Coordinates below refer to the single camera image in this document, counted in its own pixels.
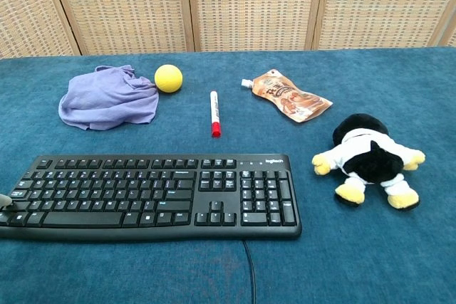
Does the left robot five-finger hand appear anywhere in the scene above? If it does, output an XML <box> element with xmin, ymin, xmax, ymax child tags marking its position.
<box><xmin>0</xmin><ymin>193</ymin><xmax>15</xmax><ymax>212</ymax></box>

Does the black Logitech keyboard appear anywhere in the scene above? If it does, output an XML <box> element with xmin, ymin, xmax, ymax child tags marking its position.
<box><xmin>0</xmin><ymin>154</ymin><xmax>303</xmax><ymax>242</ymax></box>

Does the crumpled purple cloth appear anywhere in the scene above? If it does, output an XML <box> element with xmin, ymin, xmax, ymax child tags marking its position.
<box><xmin>58</xmin><ymin>64</ymin><xmax>160</xmax><ymax>131</ymax></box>

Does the woven bamboo screen panel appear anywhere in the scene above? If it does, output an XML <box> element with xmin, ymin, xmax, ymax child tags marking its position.
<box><xmin>311</xmin><ymin>0</ymin><xmax>456</xmax><ymax>51</ymax></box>
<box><xmin>440</xmin><ymin>15</ymin><xmax>456</xmax><ymax>48</ymax></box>
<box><xmin>46</xmin><ymin>0</ymin><xmax>196</xmax><ymax>56</ymax></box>
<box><xmin>0</xmin><ymin>0</ymin><xmax>81</xmax><ymax>60</ymax></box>
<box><xmin>185</xmin><ymin>0</ymin><xmax>327</xmax><ymax>53</ymax></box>

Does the yellow ball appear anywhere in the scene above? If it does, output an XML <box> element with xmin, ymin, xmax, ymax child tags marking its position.
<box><xmin>154</xmin><ymin>64</ymin><xmax>184</xmax><ymax>93</ymax></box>

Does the white marker with red cap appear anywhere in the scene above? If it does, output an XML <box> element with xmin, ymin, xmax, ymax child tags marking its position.
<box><xmin>209</xmin><ymin>90</ymin><xmax>223</xmax><ymax>138</ymax></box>

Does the orange spouted drink pouch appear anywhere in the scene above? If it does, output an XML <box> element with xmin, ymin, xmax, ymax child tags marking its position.
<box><xmin>240</xmin><ymin>68</ymin><xmax>333</xmax><ymax>124</ymax></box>

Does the blue felt table cover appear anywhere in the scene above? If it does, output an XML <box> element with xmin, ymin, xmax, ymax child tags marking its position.
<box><xmin>0</xmin><ymin>46</ymin><xmax>456</xmax><ymax>304</ymax></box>

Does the black and white plush toy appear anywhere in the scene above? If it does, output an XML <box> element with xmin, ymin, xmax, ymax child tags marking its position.
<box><xmin>311</xmin><ymin>113</ymin><xmax>427</xmax><ymax>211</ymax></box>

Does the black keyboard cable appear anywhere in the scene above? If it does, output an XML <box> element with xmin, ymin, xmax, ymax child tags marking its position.
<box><xmin>242</xmin><ymin>239</ymin><xmax>258</xmax><ymax>304</ymax></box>

